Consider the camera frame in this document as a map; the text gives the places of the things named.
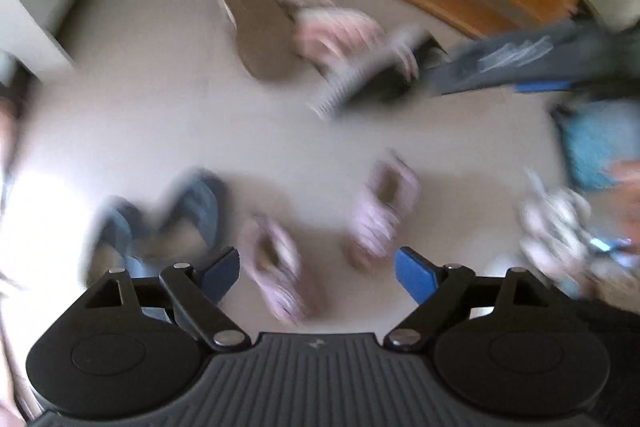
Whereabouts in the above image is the pink floral sandal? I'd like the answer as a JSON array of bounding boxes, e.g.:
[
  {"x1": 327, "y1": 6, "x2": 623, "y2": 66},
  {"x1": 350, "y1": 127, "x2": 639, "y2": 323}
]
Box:
[{"x1": 518, "y1": 169, "x2": 594, "y2": 298}]

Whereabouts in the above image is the pink bear boot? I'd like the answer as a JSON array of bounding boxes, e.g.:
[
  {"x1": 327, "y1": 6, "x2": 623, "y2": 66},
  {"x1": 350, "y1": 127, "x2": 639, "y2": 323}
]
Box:
[
  {"x1": 236, "y1": 213, "x2": 322, "y2": 324},
  {"x1": 344, "y1": 150, "x2": 421, "y2": 271}
]

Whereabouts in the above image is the black white-soled sneaker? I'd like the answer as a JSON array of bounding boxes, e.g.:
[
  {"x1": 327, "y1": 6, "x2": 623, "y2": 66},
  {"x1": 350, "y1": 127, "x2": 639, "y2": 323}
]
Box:
[{"x1": 310, "y1": 25, "x2": 449, "y2": 120}]

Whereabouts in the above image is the pink striped slipper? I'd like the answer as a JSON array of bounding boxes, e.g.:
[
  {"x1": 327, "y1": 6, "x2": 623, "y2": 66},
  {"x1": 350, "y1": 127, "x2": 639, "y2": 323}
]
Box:
[{"x1": 277, "y1": 0, "x2": 385, "y2": 69}]

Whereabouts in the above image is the brown-soled pink slipper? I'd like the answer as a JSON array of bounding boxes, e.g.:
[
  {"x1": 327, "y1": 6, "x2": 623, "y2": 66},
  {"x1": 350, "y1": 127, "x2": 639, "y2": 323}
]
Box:
[{"x1": 219, "y1": 0, "x2": 297, "y2": 80}]

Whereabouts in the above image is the blue patterned stool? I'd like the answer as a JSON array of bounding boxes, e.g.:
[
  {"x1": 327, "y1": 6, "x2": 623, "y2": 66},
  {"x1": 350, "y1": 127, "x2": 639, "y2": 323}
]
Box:
[{"x1": 549, "y1": 100, "x2": 639, "y2": 193}]

